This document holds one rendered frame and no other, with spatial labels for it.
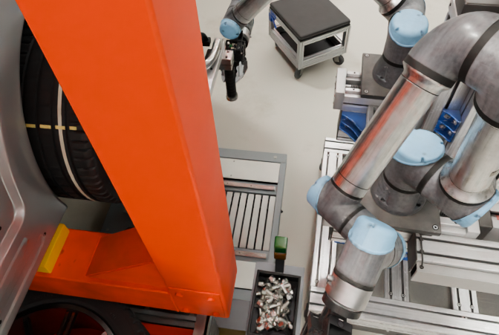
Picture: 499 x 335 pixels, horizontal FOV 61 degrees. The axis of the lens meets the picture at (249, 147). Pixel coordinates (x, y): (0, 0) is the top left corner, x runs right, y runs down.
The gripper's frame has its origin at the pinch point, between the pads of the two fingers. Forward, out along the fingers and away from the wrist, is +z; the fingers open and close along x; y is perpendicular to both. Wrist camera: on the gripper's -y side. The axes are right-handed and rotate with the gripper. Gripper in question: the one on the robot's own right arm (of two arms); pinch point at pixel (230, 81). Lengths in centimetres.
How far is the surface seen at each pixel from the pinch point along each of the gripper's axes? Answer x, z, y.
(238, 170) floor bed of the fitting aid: -4, -14, -75
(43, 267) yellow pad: -43, 71, -11
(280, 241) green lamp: 23, 51, -17
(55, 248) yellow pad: -42, 64, -11
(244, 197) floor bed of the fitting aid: 1, 0, -77
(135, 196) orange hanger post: -2, 72, 38
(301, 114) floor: 25, -64, -83
